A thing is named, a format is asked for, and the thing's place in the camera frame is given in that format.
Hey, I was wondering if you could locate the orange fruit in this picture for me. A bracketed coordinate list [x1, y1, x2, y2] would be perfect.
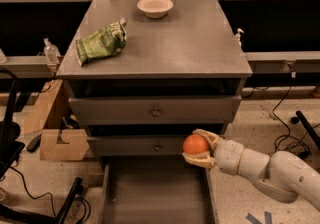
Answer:
[183, 135, 209, 155]

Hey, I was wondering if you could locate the grey top drawer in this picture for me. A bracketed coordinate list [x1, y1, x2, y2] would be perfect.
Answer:
[69, 96, 241, 126]

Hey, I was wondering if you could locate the white paper bowl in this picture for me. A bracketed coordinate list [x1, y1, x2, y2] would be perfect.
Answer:
[137, 0, 173, 19]

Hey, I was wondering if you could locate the blue tape mark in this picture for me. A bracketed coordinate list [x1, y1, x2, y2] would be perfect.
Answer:
[245, 210, 273, 224]

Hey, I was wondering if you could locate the black small device floor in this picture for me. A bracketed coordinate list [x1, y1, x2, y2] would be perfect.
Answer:
[26, 135, 41, 152]

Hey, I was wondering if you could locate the black power adapter cable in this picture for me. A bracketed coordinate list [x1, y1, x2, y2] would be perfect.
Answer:
[271, 84, 313, 162]

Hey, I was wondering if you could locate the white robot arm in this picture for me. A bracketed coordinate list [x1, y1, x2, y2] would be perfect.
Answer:
[182, 129, 320, 210]

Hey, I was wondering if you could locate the white pump bottle right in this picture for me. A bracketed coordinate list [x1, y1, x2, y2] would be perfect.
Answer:
[234, 28, 244, 47]

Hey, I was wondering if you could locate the black floor cable left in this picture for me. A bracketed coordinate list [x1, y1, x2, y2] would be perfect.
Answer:
[0, 166, 92, 224]

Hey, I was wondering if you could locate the green chip bag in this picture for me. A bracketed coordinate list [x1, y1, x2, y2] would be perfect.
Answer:
[76, 18, 127, 66]

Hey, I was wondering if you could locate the grey drawer cabinet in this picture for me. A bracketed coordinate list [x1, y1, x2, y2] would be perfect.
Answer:
[55, 0, 254, 224]

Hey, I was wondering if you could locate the black chair base left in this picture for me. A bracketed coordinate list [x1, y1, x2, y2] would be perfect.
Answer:
[0, 67, 25, 179]

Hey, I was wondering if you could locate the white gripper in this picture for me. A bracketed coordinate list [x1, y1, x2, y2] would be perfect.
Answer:
[183, 129, 245, 176]

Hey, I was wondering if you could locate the grey bottom drawer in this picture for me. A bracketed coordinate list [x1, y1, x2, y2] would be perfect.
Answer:
[98, 156, 218, 224]

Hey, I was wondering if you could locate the grey drawer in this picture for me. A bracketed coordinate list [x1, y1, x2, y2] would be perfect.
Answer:
[69, 96, 241, 126]
[87, 135, 185, 156]
[98, 156, 218, 224]

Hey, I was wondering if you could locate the wooden block stand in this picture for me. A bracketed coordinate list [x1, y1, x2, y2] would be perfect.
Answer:
[22, 80, 89, 161]

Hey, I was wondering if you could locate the grey middle drawer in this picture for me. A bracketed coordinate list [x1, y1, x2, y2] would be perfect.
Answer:
[87, 135, 185, 156]

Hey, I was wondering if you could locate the black stand leg right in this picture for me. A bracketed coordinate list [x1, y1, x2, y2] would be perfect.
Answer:
[291, 111, 320, 150]

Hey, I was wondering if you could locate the clear sanitizer bottle left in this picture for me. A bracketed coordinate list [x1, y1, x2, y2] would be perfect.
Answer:
[44, 38, 60, 64]

